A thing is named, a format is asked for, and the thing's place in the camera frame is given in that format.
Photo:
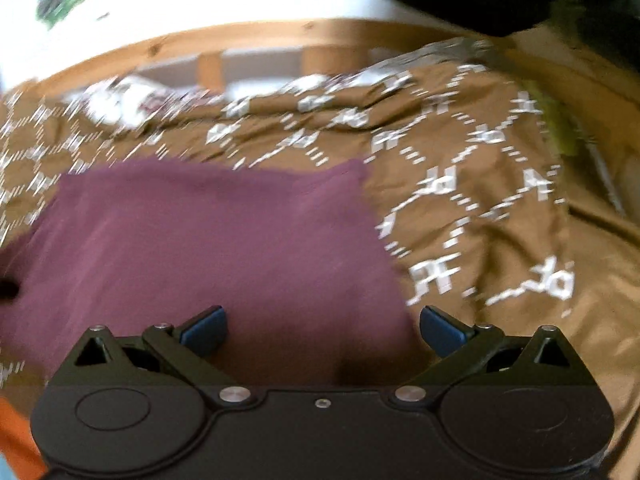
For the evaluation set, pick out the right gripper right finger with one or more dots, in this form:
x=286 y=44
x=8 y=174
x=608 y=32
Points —
x=463 y=350

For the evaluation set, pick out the brown PF patterned duvet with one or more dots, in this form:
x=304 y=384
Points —
x=482 y=212

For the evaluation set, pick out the white floral pillow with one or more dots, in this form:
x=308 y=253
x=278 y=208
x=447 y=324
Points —
x=129 y=102

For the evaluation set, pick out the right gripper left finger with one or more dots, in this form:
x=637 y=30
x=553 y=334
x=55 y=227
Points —
x=185 y=350

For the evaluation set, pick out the wooden bed headboard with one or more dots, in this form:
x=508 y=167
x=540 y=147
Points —
x=588 y=84

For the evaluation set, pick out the orange cloth at corner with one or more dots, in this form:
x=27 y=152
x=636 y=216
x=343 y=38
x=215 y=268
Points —
x=20 y=458

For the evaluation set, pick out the maroon knit garment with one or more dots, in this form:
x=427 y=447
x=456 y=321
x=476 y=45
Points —
x=294 y=260

